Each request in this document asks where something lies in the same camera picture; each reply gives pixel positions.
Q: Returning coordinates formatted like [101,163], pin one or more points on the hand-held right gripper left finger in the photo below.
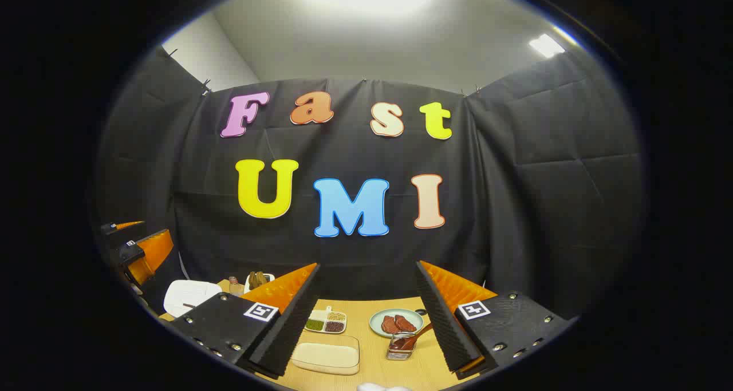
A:
[223,322]

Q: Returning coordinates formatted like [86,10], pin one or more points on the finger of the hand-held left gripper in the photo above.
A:
[150,253]
[117,227]

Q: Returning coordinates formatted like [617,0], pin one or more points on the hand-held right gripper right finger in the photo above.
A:
[509,322]

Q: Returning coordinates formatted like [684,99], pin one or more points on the white rice cooker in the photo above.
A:
[186,296]

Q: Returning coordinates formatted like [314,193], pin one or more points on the brown wooden spoon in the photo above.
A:
[415,336]

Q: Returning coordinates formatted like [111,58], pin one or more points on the clear box of white rice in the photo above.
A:
[326,356]

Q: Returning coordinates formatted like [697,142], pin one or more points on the clear plastic water bottle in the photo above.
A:
[235,287]

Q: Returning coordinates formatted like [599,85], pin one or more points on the brown bread slice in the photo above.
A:
[263,280]
[253,281]

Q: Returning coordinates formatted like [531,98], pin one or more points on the white toaster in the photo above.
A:
[269,277]

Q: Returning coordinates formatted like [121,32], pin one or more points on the red meat piece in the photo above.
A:
[390,324]
[406,323]

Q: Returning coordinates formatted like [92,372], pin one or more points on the white divided grain tray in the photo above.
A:
[327,321]

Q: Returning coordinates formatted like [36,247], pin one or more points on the black backdrop cloth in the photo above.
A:
[487,208]

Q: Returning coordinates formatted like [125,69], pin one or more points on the pale green plate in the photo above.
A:
[378,322]

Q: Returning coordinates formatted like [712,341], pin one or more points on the small ceiling light panel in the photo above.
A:
[546,45]

